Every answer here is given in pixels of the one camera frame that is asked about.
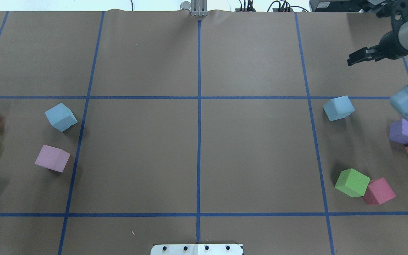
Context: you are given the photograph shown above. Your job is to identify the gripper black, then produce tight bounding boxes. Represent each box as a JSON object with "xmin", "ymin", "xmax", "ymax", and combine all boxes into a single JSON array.
[{"xmin": 347, "ymin": 31, "xmax": 408, "ymax": 66}]

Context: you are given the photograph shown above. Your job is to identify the light blue foam block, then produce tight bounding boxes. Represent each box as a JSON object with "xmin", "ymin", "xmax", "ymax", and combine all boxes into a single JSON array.
[
  {"xmin": 44, "ymin": 103, "xmax": 78, "ymax": 132},
  {"xmin": 323, "ymin": 95, "xmax": 355, "ymax": 121}
]

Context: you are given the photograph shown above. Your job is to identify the purple foam block right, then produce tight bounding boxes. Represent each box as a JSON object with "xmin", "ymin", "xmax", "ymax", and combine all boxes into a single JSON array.
[{"xmin": 389, "ymin": 119, "xmax": 408, "ymax": 144}]

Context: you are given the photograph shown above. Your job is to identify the green foam block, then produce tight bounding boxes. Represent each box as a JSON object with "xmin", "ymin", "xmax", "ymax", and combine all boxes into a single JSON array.
[{"xmin": 335, "ymin": 168, "xmax": 370, "ymax": 198}]

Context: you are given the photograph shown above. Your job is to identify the red-pink foam block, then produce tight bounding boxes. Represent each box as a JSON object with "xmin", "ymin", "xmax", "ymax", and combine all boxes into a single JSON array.
[{"xmin": 363, "ymin": 177, "xmax": 396, "ymax": 205}]

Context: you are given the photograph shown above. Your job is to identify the light pink foam block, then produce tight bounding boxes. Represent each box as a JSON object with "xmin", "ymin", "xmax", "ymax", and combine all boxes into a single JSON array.
[{"xmin": 35, "ymin": 144, "xmax": 70, "ymax": 173}]

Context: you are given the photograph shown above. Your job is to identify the aluminium frame post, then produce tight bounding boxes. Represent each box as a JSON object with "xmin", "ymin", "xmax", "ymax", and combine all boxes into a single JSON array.
[{"xmin": 190, "ymin": 0, "xmax": 208, "ymax": 17}]

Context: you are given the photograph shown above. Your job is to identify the white camera stand base plate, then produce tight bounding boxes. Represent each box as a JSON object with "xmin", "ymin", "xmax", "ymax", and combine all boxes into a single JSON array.
[{"xmin": 150, "ymin": 243, "xmax": 244, "ymax": 255}]

